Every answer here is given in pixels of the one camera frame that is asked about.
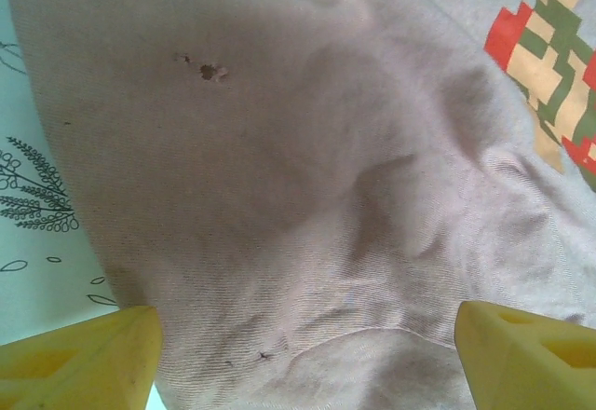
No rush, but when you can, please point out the pink t-shirt with pixel print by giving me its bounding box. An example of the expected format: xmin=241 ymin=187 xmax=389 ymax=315
xmin=4 ymin=0 xmax=596 ymax=410

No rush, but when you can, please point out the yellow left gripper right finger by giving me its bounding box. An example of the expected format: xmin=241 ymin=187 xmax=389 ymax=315
xmin=454 ymin=300 xmax=596 ymax=410

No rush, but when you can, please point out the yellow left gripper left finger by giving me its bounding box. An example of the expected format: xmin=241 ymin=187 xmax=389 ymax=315
xmin=0 ymin=306 xmax=165 ymax=410

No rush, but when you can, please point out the floral print tablecloth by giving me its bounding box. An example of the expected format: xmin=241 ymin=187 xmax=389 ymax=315
xmin=0 ymin=0 xmax=162 ymax=410

